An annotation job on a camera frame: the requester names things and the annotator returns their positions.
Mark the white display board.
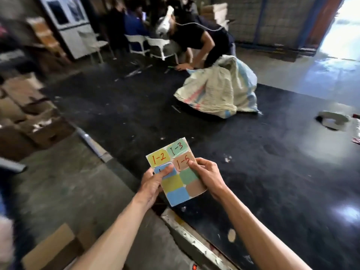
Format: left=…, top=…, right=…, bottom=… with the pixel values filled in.
left=37, top=0, right=98, bottom=60

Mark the person's left forearm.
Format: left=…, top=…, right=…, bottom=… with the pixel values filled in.
left=69, top=193, right=154, bottom=270

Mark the black floor platform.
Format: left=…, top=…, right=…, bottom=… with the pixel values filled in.
left=42, top=63, right=360, bottom=270

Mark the white plastic object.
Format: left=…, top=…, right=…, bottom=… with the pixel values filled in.
left=315, top=110, right=352, bottom=131

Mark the green label sticker 1-3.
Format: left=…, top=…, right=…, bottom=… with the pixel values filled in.
left=166, top=139, right=188, bottom=158

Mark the stack of flat cardboard sheets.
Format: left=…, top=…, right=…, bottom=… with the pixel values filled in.
left=201, top=2, right=231, bottom=31

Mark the person's left hand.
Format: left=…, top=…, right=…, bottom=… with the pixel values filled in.
left=134, top=164, right=175, bottom=210

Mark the clear film roll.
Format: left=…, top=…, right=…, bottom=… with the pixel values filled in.
left=74, top=126, right=114, bottom=164

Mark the pile of open brown cartons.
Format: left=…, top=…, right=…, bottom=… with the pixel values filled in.
left=0, top=16, right=75, bottom=162

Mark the sheet of colourful labels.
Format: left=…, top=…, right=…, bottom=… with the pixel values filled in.
left=145, top=137, right=208, bottom=207

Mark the white woven sack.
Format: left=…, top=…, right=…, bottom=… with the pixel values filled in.
left=173, top=54, right=261, bottom=119

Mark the person's right forearm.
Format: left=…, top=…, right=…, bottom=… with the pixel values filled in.
left=217, top=187, right=313, bottom=270

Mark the white head-mounted camera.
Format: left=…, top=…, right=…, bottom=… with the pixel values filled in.
left=155, top=5, right=176, bottom=38

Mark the white plastic chair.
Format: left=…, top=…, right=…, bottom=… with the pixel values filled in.
left=125, top=34, right=150, bottom=56
left=77, top=30, right=116, bottom=65
left=145, top=36, right=180, bottom=65

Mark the person's right hand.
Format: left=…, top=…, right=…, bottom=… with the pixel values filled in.
left=187, top=157, right=230, bottom=201

